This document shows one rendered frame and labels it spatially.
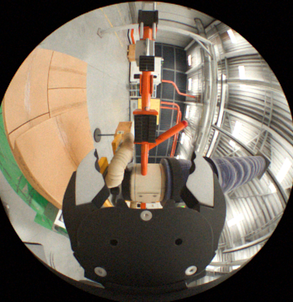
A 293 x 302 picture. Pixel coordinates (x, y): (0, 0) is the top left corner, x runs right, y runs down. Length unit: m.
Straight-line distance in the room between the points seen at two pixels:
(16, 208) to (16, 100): 1.04
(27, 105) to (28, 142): 0.48
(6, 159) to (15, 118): 0.61
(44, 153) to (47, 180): 0.09
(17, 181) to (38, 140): 1.01
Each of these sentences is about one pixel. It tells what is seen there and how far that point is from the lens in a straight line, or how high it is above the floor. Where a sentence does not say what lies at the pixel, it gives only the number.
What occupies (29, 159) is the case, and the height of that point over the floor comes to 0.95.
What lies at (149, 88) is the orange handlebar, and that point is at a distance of 0.22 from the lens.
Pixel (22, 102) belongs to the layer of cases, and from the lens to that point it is 0.80.
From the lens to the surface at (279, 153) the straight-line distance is 4.91.
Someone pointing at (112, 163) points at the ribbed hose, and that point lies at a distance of 0.21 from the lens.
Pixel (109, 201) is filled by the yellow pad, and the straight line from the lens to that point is 0.30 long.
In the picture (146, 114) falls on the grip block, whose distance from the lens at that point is 0.20.
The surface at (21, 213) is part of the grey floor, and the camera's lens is 1.46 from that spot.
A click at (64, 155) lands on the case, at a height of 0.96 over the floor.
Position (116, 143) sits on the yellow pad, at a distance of 0.35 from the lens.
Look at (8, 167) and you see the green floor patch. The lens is 1.30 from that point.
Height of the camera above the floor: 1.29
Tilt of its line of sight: 1 degrees up
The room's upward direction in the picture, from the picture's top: 91 degrees clockwise
